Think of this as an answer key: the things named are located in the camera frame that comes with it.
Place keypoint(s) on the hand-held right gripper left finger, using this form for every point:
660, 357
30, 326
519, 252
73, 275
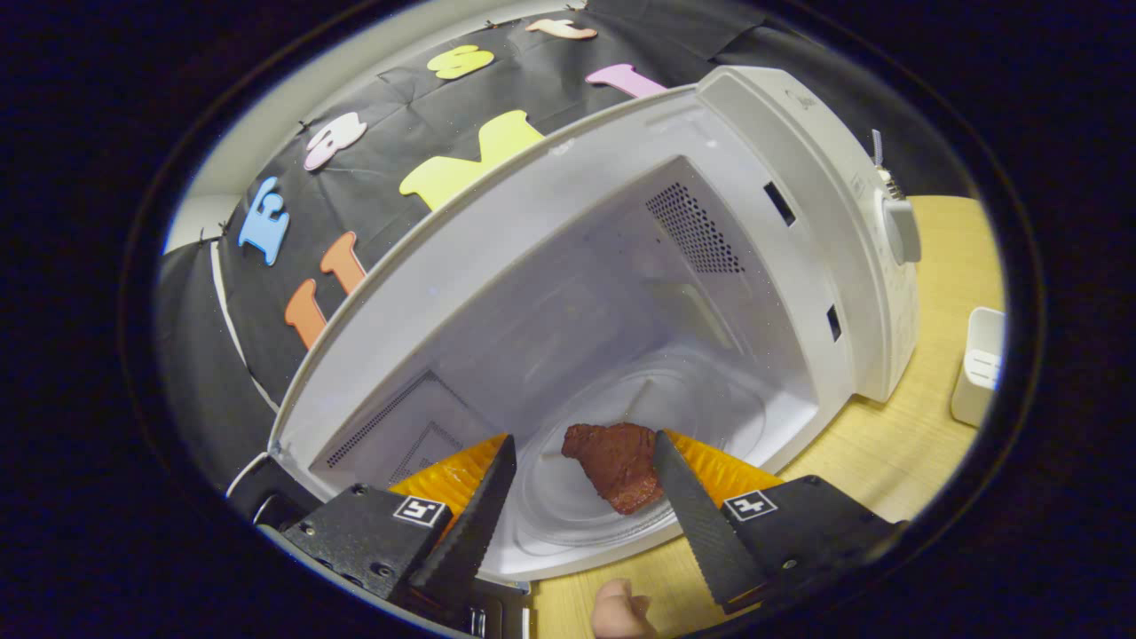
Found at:
470, 532

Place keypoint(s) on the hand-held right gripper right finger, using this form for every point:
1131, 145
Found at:
701, 532

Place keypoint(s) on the reddish brown meat piece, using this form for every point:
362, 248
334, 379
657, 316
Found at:
617, 461

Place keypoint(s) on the white microwave oven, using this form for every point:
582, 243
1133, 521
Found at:
497, 266

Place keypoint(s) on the glass microwave turntable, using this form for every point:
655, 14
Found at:
568, 506

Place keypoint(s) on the white toaster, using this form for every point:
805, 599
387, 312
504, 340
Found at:
976, 373

